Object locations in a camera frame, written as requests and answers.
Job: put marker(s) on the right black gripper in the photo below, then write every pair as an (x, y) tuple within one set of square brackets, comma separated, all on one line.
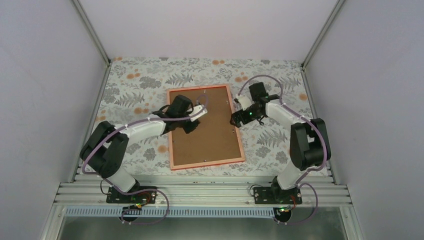
[(234, 116)]

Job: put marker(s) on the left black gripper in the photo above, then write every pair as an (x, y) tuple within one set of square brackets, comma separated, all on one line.
[(187, 129)]

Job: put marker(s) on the brown backing board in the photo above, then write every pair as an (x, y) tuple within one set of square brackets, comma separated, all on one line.
[(212, 139)]

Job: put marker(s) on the red picture frame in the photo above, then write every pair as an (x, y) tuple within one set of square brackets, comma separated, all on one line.
[(169, 132)]

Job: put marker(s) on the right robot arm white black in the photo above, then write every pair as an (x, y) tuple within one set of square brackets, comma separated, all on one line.
[(309, 148)]

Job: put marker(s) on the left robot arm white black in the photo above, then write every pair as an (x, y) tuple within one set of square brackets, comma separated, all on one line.
[(105, 149)]

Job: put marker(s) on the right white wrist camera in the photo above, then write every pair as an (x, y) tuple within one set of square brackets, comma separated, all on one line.
[(243, 101)]

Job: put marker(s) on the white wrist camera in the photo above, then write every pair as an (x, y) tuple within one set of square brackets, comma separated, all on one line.
[(243, 101), (197, 112)]

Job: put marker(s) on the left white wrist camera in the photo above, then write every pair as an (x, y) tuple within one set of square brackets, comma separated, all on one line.
[(197, 112)]

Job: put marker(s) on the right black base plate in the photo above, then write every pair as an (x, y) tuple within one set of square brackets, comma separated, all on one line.
[(265, 195)]

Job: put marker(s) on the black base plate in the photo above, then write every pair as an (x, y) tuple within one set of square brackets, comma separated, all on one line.
[(148, 196), (265, 195)]

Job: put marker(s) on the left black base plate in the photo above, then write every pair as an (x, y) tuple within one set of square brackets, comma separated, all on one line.
[(148, 196)]

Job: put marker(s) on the aluminium rail base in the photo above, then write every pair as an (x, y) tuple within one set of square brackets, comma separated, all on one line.
[(198, 191)]

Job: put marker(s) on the grey slotted cable duct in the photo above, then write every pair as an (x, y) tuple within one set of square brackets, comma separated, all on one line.
[(172, 212)]

